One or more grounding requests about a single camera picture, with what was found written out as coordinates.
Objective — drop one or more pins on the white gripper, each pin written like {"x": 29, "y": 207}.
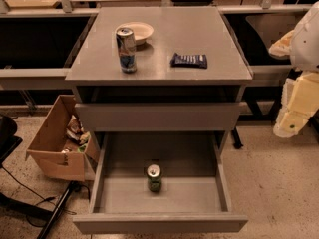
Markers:
{"x": 306, "y": 47}

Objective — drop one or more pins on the green soda can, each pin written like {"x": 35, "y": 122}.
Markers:
{"x": 154, "y": 178}

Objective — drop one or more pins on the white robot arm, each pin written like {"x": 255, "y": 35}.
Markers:
{"x": 304, "y": 54}

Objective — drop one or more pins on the open grey middle drawer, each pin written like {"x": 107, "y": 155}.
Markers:
{"x": 194, "y": 197}

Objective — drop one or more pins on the grey drawer cabinet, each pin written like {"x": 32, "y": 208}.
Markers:
{"x": 97, "y": 78}

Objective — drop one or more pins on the tall blue silver can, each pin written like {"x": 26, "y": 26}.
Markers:
{"x": 126, "y": 44}

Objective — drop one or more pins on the closed grey top drawer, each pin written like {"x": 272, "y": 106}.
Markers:
{"x": 158, "y": 117}

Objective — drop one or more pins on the grey chair at right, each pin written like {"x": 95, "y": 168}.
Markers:
{"x": 271, "y": 27}

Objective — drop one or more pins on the dark blue snack packet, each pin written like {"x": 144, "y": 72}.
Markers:
{"x": 189, "y": 61}

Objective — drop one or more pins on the white shallow bowl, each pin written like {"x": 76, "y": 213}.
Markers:
{"x": 141, "y": 30}

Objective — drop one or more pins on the snack wrappers in box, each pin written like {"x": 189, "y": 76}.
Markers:
{"x": 77, "y": 137}

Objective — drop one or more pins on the open cardboard box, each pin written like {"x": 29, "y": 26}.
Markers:
{"x": 57, "y": 155}

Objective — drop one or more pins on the black stand leg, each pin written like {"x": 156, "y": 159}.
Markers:
{"x": 58, "y": 209}

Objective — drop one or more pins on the black chair at left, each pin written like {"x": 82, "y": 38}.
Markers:
{"x": 8, "y": 140}

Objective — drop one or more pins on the grey desk frame rail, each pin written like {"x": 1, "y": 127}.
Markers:
{"x": 39, "y": 47}

